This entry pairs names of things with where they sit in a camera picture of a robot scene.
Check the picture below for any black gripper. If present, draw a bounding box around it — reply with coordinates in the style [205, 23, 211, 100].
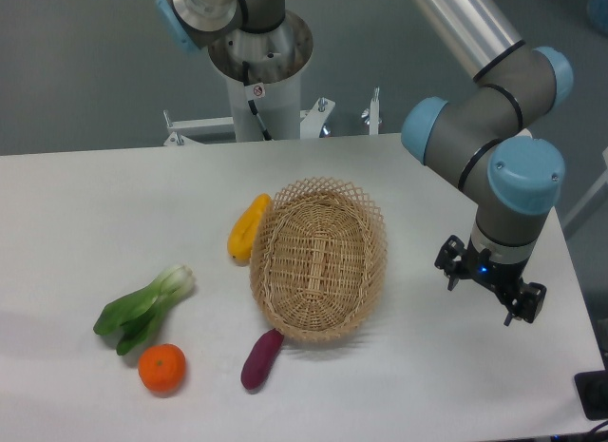
[434, 235, 546, 326]

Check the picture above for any green bok choy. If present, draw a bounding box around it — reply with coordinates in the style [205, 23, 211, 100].
[93, 265, 196, 356]

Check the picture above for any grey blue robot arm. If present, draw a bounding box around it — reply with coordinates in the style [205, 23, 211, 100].
[156, 0, 573, 322]

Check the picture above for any black device at table edge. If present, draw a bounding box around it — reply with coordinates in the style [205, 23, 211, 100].
[574, 370, 608, 421]

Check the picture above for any woven wicker basket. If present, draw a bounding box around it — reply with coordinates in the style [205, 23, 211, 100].
[250, 178, 388, 343]

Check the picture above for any purple sweet potato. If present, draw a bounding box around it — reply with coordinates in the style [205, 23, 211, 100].
[240, 329, 284, 392]

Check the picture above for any yellow pepper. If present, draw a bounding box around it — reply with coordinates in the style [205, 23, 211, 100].
[227, 193, 272, 261]

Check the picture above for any orange tangerine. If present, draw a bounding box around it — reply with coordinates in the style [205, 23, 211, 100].
[138, 344, 186, 394]

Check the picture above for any white frame leg right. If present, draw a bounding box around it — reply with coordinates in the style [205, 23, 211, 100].
[561, 149, 607, 239]

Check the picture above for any white metal base frame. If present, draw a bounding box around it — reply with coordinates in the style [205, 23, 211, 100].
[162, 86, 383, 146]

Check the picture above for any black cable on pedestal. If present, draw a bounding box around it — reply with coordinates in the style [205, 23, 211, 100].
[240, 60, 275, 142]

